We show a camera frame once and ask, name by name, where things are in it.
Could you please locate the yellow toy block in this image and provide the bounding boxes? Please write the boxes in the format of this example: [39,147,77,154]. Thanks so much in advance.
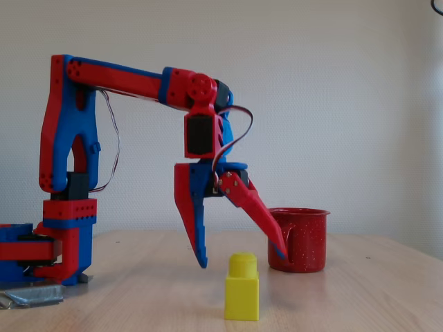
[224,252,260,322]

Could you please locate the red enamel mug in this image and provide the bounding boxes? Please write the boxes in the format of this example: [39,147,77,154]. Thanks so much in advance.
[266,207,331,273]

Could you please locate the white red black servo cable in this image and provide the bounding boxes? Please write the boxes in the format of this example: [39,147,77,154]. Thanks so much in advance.
[211,105,254,190]

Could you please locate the thin red white arm cable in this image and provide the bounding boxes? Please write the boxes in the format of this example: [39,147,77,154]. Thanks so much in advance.
[89,88,121,194]

